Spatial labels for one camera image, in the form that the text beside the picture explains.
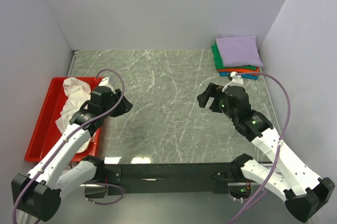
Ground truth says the white printed t-shirt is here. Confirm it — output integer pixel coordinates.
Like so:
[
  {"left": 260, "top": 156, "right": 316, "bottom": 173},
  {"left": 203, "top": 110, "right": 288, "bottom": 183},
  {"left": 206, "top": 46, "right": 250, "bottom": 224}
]
[{"left": 54, "top": 77, "right": 110, "bottom": 154}]

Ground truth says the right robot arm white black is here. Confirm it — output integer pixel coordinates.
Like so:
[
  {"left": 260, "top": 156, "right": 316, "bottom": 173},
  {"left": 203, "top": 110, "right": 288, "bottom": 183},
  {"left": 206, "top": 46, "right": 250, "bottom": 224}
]
[{"left": 197, "top": 83, "right": 335, "bottom": 222}]

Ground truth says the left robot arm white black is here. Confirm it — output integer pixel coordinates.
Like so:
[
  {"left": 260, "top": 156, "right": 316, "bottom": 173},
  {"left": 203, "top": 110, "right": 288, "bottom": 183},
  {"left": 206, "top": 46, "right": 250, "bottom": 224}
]
[{"left": 11, "top": 86, "right": 133, "bottom": 223}]

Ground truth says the folded teal t-shirt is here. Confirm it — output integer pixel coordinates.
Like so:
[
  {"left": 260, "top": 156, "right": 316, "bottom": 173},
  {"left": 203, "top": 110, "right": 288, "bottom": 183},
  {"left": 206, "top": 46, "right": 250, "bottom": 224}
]
[{"left": 219, "top": 72, "right": 259, "bottom": 80}]

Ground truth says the folded green t-shirt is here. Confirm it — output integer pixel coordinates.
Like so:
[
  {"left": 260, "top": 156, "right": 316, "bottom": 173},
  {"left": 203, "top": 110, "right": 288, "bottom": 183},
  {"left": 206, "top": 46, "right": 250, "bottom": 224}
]
[{"left": 211, "top": 43, "right": 256, "bottom": 71}]

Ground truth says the folded orange t-shirt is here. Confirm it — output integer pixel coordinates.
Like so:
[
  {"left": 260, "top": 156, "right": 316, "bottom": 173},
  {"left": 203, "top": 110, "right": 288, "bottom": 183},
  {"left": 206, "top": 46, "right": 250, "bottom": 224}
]
[{"left": 218, "top": 67, "right": 260, "bottom": 76}]

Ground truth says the folded lilac t-shirt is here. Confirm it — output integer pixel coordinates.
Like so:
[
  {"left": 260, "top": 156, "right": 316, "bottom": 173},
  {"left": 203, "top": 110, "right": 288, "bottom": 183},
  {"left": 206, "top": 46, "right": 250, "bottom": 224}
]
[{"left": 215, "top": 35, "right": 263, "bottom": 67}]

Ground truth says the red plastic bin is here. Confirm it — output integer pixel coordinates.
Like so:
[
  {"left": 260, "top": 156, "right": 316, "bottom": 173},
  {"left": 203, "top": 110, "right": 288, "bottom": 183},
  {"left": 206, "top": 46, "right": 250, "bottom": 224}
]
[{"left": 25, "top": 77, "right": 103, "bottom": 163}]

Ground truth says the black base beam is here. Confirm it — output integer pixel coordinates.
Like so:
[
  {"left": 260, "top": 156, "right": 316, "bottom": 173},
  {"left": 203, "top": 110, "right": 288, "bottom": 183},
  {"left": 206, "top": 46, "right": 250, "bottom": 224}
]
[{"left": 87, "top": 162, "right": 247, "bottom": 194}]

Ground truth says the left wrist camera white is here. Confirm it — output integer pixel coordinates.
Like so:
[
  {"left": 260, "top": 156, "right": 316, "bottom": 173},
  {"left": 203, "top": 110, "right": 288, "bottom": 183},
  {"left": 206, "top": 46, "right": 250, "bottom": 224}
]
[{"left": 98, "top": 76, "right": 115, "bottom": 93}]

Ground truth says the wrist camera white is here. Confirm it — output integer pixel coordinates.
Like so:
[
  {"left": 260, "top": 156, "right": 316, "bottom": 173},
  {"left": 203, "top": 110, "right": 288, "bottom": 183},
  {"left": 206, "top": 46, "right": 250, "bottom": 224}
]
[
  {"left": 222, "top": 72, "right": 243, "bottom": 93},
  {"left": 98, "top": 76, "right": 115, "bottom": 93}
]

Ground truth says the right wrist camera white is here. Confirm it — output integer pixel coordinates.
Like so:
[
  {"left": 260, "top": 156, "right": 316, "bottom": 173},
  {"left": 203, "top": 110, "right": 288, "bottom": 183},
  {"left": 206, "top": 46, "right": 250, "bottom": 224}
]
[{"left": 222, "top": 72, "right": 243, "bottom": 93}]

